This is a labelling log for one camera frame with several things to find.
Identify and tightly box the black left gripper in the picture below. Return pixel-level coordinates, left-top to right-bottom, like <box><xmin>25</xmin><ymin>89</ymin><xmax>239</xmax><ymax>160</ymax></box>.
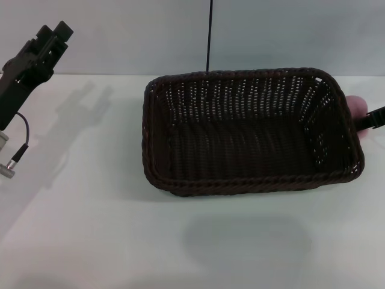
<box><xmin>0</xmin><ymin>20</ymin><xmax>75</xmax><ymax>129</ymax></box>

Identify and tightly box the pink peach plush toy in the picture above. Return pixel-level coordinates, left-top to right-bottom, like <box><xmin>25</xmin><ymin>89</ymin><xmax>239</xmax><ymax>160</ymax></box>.
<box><xmin>345</xmin><ymin>95</ymin><xmax>369</xmax><ymax>140</ymax></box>

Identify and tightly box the dark brown woven basket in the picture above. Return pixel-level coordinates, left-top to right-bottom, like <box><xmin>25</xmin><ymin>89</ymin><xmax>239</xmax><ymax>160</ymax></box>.
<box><xmin>141</xmin><ymin>67</ymin><xmax>366</xmax><ymax>199</ymax></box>

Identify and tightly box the thin black vertical cable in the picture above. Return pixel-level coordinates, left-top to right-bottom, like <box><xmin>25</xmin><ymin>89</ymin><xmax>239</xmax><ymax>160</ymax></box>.
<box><xmin>205</xmin><ymin>0</ymin><xmax>214</xmax><ymax>73</ymax></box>

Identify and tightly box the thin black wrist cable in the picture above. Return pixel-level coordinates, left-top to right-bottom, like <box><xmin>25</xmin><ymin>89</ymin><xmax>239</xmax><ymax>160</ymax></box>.
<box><xmin>11</xmin><ymin>111</ymin><xmax>31</xmax><ymax>170</ymax></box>

